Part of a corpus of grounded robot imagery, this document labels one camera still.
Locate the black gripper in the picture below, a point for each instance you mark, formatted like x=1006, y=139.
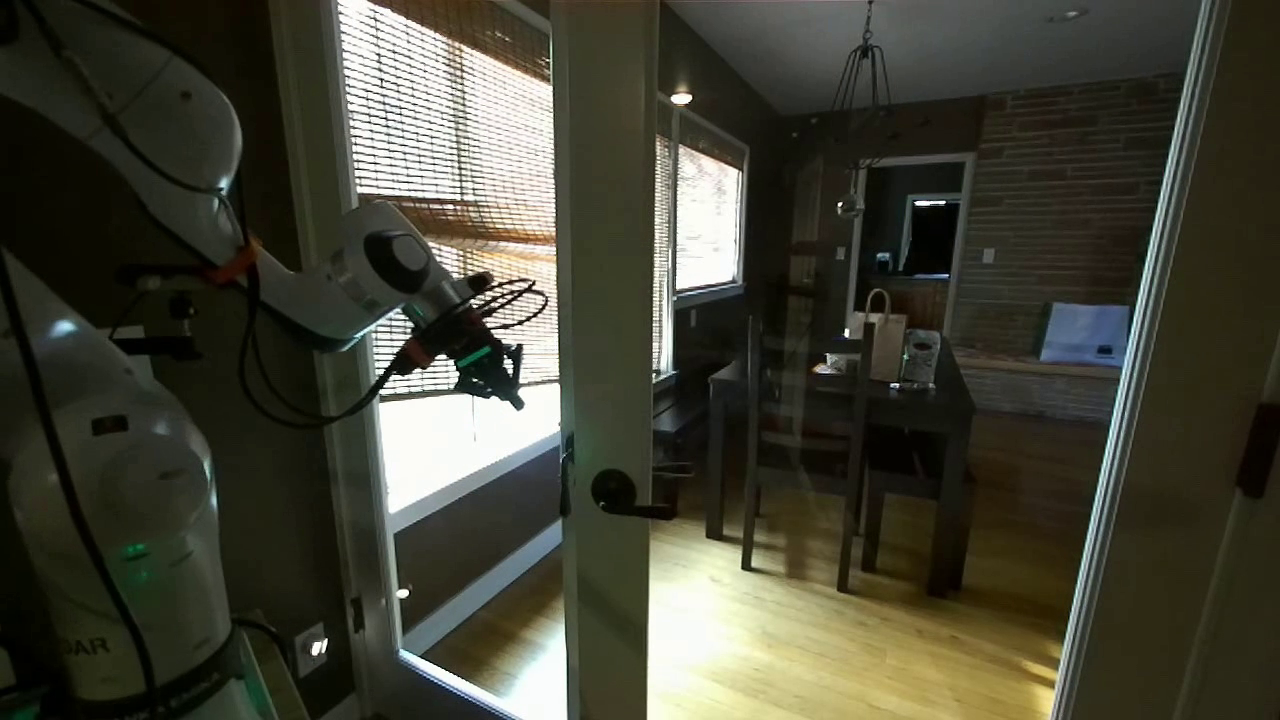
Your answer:
x=491, y=366

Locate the white glass french door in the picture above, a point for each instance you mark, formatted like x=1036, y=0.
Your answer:
x=352, y=504
x=603, y=267

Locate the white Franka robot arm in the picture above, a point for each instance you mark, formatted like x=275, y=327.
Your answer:
x=92, y=504

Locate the white door jamb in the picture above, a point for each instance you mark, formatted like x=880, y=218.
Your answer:
x=1143, y=333

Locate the dark door hinge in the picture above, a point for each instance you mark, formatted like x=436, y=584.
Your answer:
x=1260, y=450

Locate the dark wooden bench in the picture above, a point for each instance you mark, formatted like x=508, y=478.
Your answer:
x=676, y=423

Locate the dark wooden chair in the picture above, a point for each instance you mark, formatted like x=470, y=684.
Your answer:
x=800, y=440

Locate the small white bowl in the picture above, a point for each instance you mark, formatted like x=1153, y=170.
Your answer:
x=838, y=360

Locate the brown paper bag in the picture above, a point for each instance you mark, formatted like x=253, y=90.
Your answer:
x=886, y=343

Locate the dark wooden dining table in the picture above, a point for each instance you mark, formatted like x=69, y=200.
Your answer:
x=907, y=403

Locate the stone ledge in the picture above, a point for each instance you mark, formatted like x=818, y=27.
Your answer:
x=1027, y=386

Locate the white box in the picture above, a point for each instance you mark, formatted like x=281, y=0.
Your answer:
x=1086, y=333

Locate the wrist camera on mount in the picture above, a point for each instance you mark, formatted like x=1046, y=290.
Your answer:
x=452, y=346

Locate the dark wall bracket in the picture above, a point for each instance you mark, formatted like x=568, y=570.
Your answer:
x=153, y=314

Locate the white framed wall opening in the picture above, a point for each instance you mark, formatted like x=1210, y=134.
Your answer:
x=932, y=238

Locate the white switch plate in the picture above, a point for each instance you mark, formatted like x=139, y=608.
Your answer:
x=988, y=252

